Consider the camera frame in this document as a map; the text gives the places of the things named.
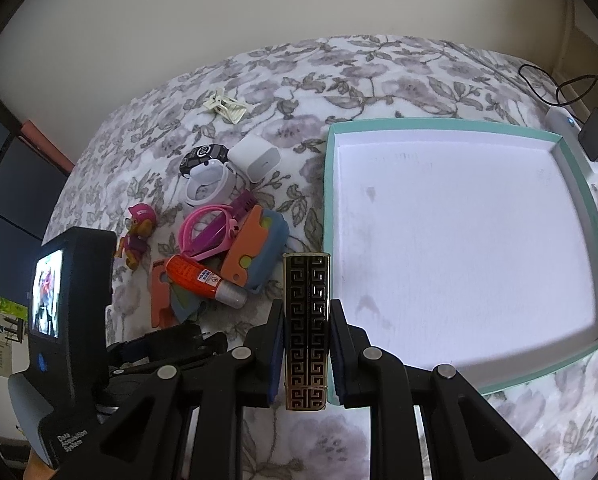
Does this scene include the pink hat puppy figure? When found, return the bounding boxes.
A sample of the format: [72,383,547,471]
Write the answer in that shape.
[116,203,158,271]

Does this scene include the pink kids watch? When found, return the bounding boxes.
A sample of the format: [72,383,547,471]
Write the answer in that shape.
[177,205,239,261]

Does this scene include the orange blue toy knife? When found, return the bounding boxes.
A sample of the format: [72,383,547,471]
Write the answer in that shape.
[220,205,289,294]

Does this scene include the black gold patterned harmonica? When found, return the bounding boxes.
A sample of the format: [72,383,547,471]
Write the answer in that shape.
[284,252,330,412]

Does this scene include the purple translucent comb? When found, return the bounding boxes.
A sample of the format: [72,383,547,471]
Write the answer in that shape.
[188,190,260,256]

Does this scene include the teal white shallow box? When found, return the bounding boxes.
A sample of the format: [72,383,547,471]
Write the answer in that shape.
[324,118,598,393]

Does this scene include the dark cabinet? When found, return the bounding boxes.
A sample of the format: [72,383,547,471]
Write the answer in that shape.
[0,100,68,306]

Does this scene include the white smart watch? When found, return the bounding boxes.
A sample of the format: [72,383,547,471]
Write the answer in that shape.
[184,159,237,208]

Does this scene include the black toy car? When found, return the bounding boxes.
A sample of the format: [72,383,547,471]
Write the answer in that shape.
[180,144,228,178]

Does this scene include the white USB charger plug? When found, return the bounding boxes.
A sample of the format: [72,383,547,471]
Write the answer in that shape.
[227,134,282,183]

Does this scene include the cream hair claw clip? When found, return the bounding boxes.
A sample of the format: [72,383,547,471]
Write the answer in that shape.
[203,88,249,125]

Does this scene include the white power strip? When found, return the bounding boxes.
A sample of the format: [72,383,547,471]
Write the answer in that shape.
[545,107,598,185]

